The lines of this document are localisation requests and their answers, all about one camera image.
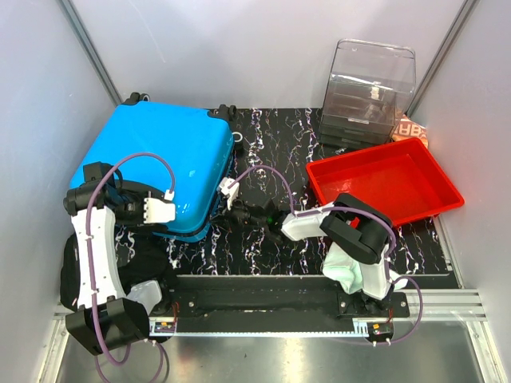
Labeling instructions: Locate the orange white printed bag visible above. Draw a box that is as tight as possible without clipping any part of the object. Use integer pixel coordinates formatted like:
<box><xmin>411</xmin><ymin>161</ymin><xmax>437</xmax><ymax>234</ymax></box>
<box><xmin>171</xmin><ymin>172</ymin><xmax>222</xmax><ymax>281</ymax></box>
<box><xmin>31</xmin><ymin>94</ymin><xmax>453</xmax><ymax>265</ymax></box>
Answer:
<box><xmin>390</xmin><ymin>114</ymin><xmax>429</xmax><ymax>148</ymax></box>

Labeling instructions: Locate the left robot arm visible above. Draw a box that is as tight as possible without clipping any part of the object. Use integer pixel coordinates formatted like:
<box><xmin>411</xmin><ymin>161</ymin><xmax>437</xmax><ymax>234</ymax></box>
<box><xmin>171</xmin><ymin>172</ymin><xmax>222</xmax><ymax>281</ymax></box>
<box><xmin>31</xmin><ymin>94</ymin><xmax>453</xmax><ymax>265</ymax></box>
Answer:
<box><xmin>64</xmin><ymin>162</ymin><xmax>172</xmax><ymax>356</ymax></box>

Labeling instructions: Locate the black marble pattern mat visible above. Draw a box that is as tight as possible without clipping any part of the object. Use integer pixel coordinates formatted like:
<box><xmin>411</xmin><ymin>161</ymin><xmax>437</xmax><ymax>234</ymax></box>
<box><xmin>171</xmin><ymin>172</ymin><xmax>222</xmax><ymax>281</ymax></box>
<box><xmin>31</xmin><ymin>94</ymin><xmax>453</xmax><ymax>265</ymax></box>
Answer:
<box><xmin>115</xmin><ymin>106</ymin><xmax>460</xmax><ymax>289</ymax></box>

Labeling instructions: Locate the blue hard-shell suitcase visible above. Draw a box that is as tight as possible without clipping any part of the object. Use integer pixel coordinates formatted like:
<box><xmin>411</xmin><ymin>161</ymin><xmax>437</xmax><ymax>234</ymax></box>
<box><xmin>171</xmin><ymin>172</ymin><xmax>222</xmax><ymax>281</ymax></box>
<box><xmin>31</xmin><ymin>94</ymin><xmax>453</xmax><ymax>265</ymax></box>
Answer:
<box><xmin>69</xmin><ymin>92</ymin><xmax>240</xmax><ymax>243</ymax></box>

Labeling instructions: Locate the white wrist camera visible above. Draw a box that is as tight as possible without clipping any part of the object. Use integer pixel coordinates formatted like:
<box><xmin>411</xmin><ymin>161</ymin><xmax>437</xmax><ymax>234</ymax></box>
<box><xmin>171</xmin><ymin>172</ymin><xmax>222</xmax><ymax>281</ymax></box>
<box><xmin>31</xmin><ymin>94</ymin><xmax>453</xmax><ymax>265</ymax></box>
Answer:
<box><xmin>217</xmin><ymin>177</ymin><xmax>240</xmax><ymax>211</ymax></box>
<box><xmin>143</xmin><ymin>190</ymin><xmax>176</xmax><ymax>224</ymax></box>

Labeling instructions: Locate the black cloth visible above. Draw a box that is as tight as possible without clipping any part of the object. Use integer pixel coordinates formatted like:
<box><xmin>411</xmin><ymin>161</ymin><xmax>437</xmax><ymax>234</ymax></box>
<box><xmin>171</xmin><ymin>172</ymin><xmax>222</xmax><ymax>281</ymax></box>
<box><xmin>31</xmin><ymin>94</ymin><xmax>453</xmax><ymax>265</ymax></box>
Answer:
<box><xmin>60</xmin><ymin>235</ymin><xmax>178</xmax><ymax>315</ymax></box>

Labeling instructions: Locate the white mint cloth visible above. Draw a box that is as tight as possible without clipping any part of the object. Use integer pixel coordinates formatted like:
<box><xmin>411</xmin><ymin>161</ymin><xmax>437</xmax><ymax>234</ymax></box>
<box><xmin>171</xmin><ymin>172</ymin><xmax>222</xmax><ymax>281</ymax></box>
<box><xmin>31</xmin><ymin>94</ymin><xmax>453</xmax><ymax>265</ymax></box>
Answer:
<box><xmin>322</xmin><ymin>243</ymin><xmax>362</xmax><ymax>294</ymax></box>

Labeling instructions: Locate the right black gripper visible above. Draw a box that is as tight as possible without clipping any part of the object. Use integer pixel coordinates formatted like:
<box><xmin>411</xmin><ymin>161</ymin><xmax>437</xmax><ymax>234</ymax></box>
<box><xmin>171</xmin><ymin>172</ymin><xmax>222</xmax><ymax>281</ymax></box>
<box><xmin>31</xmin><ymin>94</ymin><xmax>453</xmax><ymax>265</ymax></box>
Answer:
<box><xmin>209</xmin><ymin>194</ymin><xmax>267</xmax><ymax>233</ymax></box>

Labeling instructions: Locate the red plastic tray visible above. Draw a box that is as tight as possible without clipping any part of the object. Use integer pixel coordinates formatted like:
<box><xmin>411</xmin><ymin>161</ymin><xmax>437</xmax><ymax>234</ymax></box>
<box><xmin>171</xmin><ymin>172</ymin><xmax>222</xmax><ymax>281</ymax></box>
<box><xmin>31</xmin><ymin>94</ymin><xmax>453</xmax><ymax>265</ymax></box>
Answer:
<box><xmin>306</xmin><ymin>138</ymin><xmax>465</xmax><ymax>227</ymax></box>

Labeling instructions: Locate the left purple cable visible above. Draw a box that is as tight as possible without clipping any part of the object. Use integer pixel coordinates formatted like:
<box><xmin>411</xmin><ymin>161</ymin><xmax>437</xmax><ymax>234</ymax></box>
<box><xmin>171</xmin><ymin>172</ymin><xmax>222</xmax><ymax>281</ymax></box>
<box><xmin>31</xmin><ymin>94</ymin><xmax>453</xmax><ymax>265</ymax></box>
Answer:
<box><xmin>85</xmin><ymin>152</ymin><xmax>179</xmax><ymax>383</ymax></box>

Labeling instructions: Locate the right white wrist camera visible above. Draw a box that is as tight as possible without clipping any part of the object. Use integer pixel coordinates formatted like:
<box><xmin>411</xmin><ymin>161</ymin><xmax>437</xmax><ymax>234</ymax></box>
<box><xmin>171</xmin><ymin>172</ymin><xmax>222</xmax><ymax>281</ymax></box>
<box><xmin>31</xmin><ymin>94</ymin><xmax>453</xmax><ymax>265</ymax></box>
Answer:
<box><xmin>217</xmin><ymin>177</ymin><xmax>240</xmax><ymax>211</ymax></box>

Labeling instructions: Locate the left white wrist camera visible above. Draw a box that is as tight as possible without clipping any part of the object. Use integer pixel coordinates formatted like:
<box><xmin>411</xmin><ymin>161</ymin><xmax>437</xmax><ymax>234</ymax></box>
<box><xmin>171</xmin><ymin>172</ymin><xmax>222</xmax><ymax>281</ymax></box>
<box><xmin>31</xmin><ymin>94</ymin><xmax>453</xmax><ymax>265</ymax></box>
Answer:
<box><xmin>143</xmin><ymin>190</ymin><xmax>176</xmax><ymax>224</ymax></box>

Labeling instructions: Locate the clear plastic drawer organizer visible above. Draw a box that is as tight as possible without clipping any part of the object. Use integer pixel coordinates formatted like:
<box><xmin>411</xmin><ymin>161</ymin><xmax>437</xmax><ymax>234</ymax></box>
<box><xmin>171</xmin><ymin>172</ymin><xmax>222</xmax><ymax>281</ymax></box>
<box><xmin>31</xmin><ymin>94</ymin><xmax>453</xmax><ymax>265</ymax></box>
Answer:
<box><xmin>318</xmin><ymin>39</ymin><xmax>416</xmax><ymax>149</ymax></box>

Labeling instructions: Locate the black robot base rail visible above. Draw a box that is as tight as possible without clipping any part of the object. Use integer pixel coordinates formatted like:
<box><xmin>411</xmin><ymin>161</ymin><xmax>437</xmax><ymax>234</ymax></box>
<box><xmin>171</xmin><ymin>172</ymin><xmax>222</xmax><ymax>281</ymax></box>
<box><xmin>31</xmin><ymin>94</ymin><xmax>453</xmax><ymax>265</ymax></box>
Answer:
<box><xmin>150</xmin><ymin>275</ymin><xmax>410</xmax><ymax>338</ymax></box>

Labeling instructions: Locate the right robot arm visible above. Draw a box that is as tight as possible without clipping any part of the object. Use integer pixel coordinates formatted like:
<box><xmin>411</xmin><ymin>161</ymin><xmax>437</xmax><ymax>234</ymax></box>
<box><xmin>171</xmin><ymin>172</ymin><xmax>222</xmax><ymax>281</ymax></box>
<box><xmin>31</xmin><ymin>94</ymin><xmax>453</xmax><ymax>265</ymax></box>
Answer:
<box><xmin>222</xmin><ymin>193</ymin><xmax>407</xmax><ymax>317</ymax></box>

